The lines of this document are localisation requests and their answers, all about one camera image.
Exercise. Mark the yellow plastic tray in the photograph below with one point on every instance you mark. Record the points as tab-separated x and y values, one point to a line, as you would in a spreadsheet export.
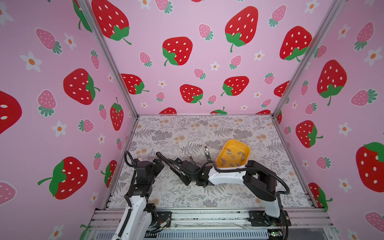
234	154

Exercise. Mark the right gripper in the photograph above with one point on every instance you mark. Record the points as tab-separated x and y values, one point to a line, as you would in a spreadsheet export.
183	180

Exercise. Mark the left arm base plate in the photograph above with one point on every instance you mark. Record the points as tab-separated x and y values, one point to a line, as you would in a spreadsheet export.
162	220

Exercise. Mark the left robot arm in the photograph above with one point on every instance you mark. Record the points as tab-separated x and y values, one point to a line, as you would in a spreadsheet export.
139	215

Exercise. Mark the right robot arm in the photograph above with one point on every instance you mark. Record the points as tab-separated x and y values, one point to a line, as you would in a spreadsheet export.
261	181

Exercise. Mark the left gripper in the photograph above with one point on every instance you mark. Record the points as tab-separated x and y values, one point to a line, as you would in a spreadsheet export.
156	170

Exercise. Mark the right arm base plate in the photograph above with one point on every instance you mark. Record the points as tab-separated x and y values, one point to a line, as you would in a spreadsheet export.
261	219

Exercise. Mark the aluminium front rail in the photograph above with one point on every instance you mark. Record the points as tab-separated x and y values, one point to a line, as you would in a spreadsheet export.
234	224

